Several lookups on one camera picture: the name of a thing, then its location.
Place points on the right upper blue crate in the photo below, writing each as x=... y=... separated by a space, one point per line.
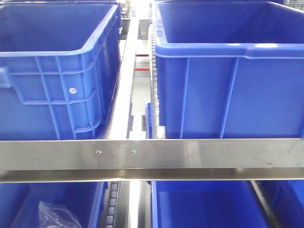
x=230 y=69

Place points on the lower right blue crate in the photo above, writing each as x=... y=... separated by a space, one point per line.
x=286 y=199

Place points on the lower middle blue crate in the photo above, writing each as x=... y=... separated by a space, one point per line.
x=205 y=204

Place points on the blue crate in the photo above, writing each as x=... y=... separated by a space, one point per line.
x=205 y=204
x=286 y=199
x=79 y=203
x=58 y=68
x=230 y=69

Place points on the steel flow rack beam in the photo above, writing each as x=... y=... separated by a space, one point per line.
x=151 y=159

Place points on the left upper blue crate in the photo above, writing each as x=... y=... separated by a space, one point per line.
x=58 y=68

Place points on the lower left blue crate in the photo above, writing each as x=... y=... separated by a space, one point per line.
x=79 y=203

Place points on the clear plastic bag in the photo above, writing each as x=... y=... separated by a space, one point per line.
x=56 y=216

